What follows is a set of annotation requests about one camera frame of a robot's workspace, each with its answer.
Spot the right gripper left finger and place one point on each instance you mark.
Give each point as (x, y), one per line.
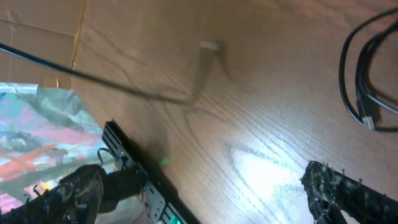
(76, 199)

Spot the cardboard side panel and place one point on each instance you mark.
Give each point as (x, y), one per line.
(45, 28)

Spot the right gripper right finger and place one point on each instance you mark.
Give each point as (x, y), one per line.
(330, 192)

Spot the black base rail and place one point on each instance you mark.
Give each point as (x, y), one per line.
(138, 173)

